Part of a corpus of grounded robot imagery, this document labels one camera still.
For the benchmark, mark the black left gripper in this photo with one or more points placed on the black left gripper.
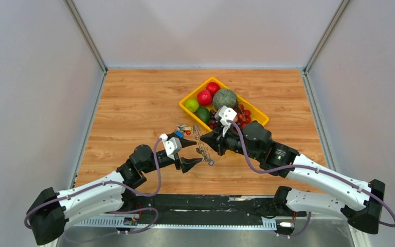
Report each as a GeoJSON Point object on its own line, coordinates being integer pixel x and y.
{"type": "Point", "coordinates": [186, 164]}

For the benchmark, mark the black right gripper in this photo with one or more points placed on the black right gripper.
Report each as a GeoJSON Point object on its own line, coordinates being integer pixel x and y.
{"type": "Point", "coordinates": [216, 140]}

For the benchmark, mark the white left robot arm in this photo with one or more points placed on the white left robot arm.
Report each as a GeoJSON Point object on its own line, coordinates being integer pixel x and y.
{"type": "Point", "coordinates": [54, 212]}

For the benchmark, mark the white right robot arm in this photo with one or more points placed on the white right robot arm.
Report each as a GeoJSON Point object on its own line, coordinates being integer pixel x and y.
{"type": "Point", "coordinates": [359, 202]}

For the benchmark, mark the purple grape bunch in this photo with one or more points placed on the purple grape bunch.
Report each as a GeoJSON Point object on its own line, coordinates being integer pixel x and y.
{"type": "Point", "coordinates": [212, 122]}

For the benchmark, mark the key bunch with coloured tags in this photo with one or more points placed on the key bunch with coloured tags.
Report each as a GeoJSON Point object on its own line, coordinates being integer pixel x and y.
{"type": "Point", "coordinates": [183, 130]}

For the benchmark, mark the dark green avocado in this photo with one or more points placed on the dark green avocado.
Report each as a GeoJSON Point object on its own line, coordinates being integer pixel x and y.
{"type": "Point", "coordinates": [203, 114]}

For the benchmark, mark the light green apple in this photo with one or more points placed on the light green apple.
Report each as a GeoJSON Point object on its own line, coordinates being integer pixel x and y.
{"type": "Point", "coordinates": [192, 105]}

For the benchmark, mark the red apple front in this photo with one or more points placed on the red apple front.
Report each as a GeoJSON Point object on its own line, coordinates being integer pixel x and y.
{"type": "Point", "coordinates": [204, 98]}

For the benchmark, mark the red apple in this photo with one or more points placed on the red apple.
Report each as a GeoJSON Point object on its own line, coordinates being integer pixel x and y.
{"type": "Point", "coordinates": [213, 88]}
{"type": "Point", "coordinates": [204, 98]}

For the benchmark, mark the netted green melon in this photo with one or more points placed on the netted green melon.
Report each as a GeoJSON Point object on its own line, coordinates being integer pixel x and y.
{"type": "Point", "coordinates": [224, 97]}

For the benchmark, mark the yellow plastic tray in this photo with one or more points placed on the yellow plastic tray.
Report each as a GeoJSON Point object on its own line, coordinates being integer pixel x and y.
{"type": "Point", "coordinates": [255, 114]}

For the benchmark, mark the red apple back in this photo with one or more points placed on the red apple back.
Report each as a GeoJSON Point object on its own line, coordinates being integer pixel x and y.
{"type": "Point", "coordinates": [213, 88]}

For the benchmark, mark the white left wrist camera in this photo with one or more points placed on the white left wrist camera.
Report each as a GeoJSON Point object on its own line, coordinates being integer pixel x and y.
{"type": "Point", "coordinates": [172, 145]}

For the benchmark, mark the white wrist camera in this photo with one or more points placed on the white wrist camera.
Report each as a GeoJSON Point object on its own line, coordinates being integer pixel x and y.
{"type": "Point", "coordinates": [172, 145]}
{"type": "Point", "coordinates": [225, 115]}

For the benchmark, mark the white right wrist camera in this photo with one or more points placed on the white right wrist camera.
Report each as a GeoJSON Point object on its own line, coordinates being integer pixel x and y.
{"type": "Point", "coordinates": [225, 115]}

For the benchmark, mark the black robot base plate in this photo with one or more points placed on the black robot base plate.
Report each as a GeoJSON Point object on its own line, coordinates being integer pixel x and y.
{"type": "Point", "coordinates": [206, 209]}

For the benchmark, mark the right aluminium frame post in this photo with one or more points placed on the right aluminium frame post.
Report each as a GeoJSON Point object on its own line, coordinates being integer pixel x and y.
{"type": "Point", "coordinates": [341, 9]}

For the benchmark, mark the aluminium frame post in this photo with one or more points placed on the aluminium frame post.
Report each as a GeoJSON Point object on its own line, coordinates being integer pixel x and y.
{"type": "Point", "coordinates": [341, 9]}
{"type": "Point", "coordinates": [80, 23]}

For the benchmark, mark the left aluminium frame post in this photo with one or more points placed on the left aluminium frame post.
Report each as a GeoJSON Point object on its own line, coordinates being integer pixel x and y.
{"type": "Point", "coordinates": [80, 23]}

